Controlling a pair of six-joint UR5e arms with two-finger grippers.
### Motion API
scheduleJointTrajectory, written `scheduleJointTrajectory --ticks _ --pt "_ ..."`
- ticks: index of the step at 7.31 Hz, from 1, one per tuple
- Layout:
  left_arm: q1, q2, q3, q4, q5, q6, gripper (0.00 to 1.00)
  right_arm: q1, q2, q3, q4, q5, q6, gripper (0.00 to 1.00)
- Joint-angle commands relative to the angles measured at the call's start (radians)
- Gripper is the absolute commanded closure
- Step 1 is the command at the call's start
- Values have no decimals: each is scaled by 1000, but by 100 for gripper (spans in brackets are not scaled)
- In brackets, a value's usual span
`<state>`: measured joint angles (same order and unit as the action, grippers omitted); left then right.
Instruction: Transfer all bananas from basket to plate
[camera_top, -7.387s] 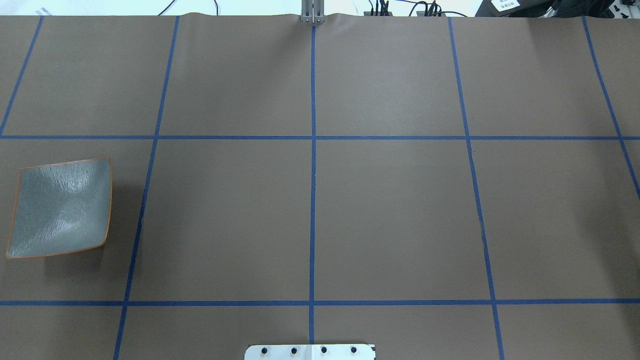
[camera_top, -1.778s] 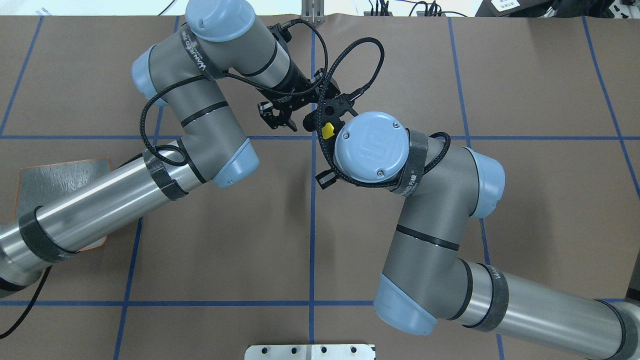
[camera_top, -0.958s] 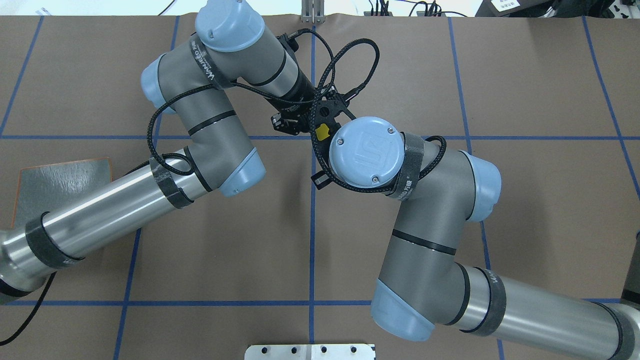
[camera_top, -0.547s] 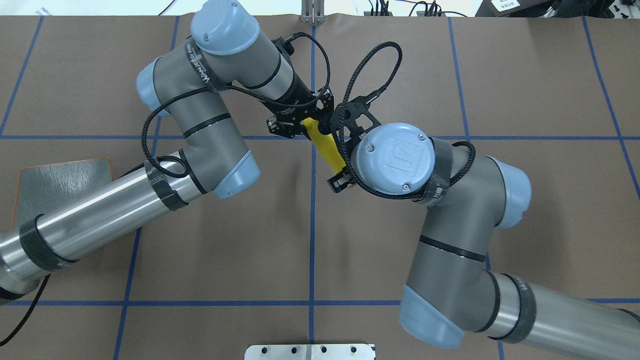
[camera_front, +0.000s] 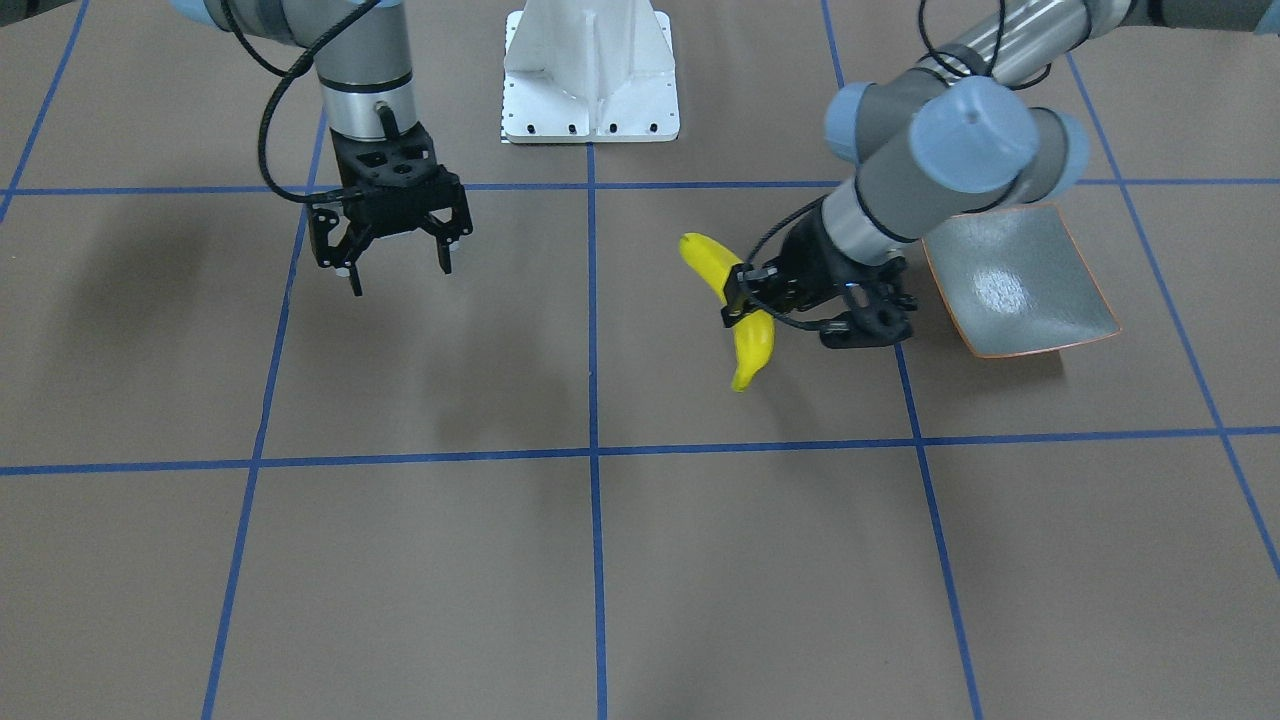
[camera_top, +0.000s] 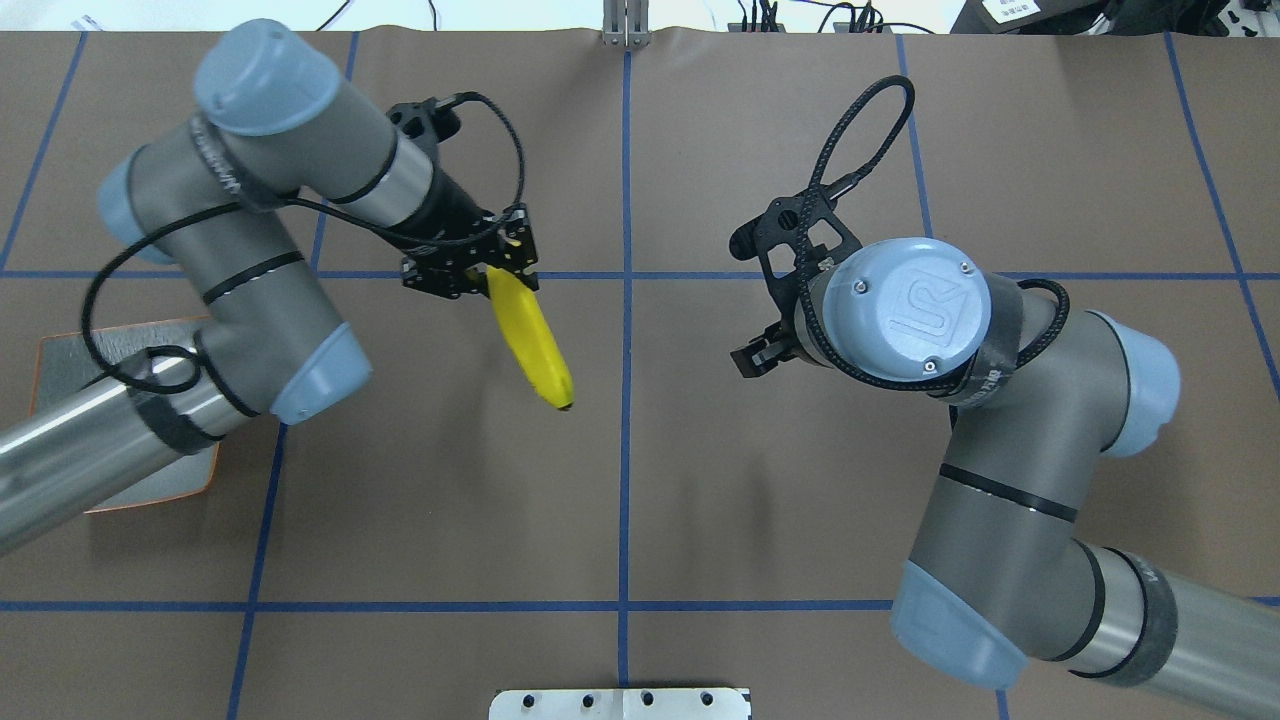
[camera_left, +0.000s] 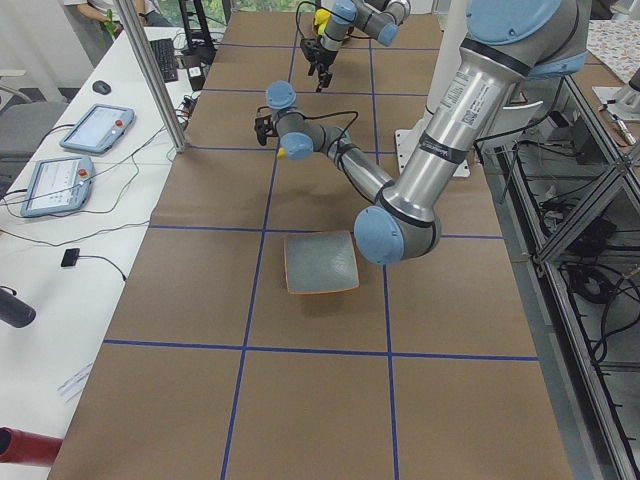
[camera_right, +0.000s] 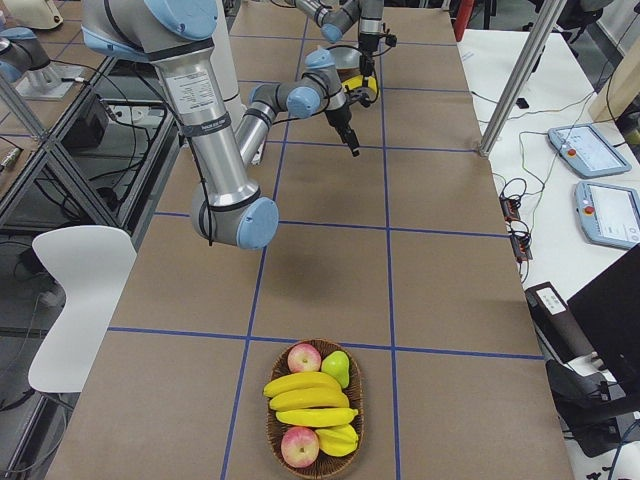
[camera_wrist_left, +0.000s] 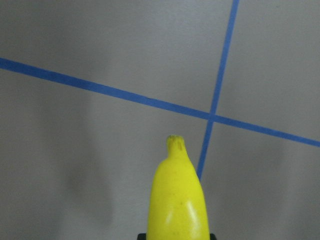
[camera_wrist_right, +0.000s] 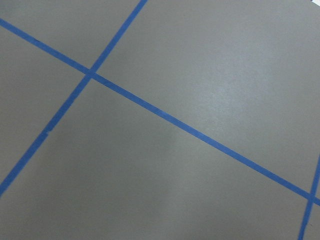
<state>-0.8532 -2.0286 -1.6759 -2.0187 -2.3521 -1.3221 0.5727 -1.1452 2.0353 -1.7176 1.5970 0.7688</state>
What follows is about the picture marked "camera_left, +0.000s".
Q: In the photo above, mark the teach pendant tablet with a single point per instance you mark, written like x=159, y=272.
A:
x=58, y=186
x=98, y=129

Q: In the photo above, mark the black cylinder object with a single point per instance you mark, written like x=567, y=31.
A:
x=14, y=311

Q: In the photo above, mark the grey square plate orange rim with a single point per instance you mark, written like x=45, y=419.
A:
x=319, y=263

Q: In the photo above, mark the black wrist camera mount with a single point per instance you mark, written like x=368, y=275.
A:
x=264, y=126

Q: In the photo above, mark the black keyboard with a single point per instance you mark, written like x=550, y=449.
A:
x=163, y=52

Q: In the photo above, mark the lower teach pendant tablet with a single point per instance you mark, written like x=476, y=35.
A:
x=58, y=186

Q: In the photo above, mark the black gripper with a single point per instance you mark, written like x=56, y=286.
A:
x=318, y=56

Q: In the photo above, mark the upper teach pendant tablet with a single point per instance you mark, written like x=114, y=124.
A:
x=98, y=129

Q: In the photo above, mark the red cylinder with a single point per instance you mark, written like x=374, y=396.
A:
x=28, y=448

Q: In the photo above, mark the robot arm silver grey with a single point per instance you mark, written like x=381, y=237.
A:
x=379, y=20
x=501, y=43

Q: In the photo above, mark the small black box on cable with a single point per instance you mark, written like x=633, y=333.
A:
x=70, y=257

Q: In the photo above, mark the aluminium frame post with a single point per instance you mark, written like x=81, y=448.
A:
x=150, y=70

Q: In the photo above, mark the black computer mouse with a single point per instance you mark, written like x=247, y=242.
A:
x=101, y=87

